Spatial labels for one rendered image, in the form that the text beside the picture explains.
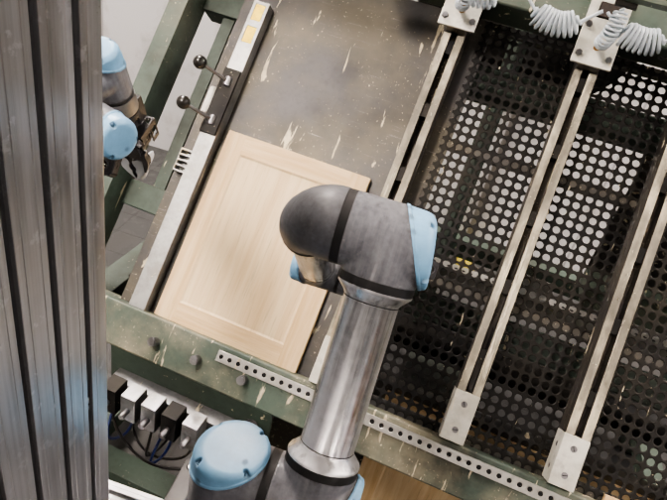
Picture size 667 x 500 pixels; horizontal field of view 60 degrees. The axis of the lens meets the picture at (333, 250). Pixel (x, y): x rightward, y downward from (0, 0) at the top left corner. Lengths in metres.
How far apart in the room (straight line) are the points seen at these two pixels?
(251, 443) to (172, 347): 0.76
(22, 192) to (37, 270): 0.08
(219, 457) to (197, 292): 0.81
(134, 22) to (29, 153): 4.06
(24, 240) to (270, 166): 1.22
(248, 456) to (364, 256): 0.35
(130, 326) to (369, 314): 0.99
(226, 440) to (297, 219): 0.36
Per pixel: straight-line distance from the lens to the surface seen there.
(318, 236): 0.82
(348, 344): 0.85
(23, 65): 0.45
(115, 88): 1.17
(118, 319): 1.73
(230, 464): 0.92
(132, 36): 4.55
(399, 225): 0.82
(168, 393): 1.71
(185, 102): 1.65
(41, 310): 0.55
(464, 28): 1.65
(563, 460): 1.56
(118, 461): 2.27
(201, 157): 1.71
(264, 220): 1.63
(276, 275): 1.60
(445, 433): 1.51
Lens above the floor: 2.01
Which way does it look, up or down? 32 degrees down
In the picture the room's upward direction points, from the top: 14 degrees clockwise
